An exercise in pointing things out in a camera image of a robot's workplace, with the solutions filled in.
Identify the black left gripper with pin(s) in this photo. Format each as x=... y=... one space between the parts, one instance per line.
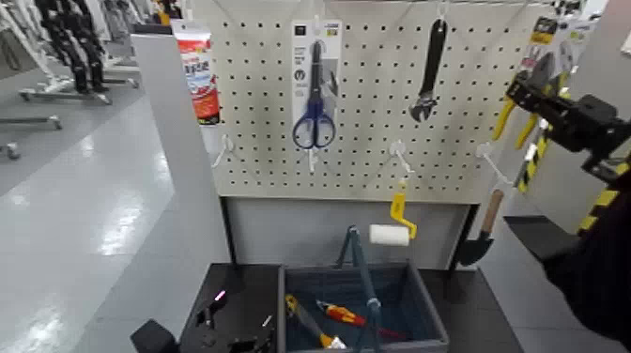
x=217 y=344

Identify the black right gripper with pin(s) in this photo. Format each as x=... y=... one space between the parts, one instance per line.
x=591 y=123

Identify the yellow pliers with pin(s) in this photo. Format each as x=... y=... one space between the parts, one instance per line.
x=503 y=118

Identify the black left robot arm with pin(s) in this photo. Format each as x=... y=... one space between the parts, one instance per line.
x=154 y=339

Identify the yellow grey hand tool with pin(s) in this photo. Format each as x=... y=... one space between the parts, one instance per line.
x=308 y=320

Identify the white pegboard hook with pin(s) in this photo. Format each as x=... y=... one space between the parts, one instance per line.
x=226 y=147
x=398 y=149
x=485 y=152
x=311 y=158
x=441 y=7

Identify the grey panel with hazard tape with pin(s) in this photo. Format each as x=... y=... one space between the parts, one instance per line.
x=562 y=192

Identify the red yellow screwdriver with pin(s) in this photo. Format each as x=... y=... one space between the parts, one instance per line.
x=345 y=314

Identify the grey pegboard stand panel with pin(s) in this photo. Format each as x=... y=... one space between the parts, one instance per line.
x=305 y=231

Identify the black adjustable wrench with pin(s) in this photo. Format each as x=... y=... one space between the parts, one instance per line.
x=434 y=49

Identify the large black bulky object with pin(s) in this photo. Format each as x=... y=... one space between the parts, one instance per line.
x=601 y=276

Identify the beige perforated pegboard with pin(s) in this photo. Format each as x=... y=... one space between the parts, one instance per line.
x=367 y=74

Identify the grey partition panel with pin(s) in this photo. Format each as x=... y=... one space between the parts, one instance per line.
x=172 y=148

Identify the blue scissors in package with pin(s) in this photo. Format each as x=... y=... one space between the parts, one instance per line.
x=315 y=91

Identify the red white sealant tube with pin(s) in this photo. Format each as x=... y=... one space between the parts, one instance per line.
x=199 y=74

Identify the grey wheeled stand base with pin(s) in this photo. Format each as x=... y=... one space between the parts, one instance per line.
x=64 y=93

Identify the grey wheeled stand leg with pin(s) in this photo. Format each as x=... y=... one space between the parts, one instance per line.
x=29 y=121

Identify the black robot on stand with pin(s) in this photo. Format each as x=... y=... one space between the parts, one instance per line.
x=74 y=44

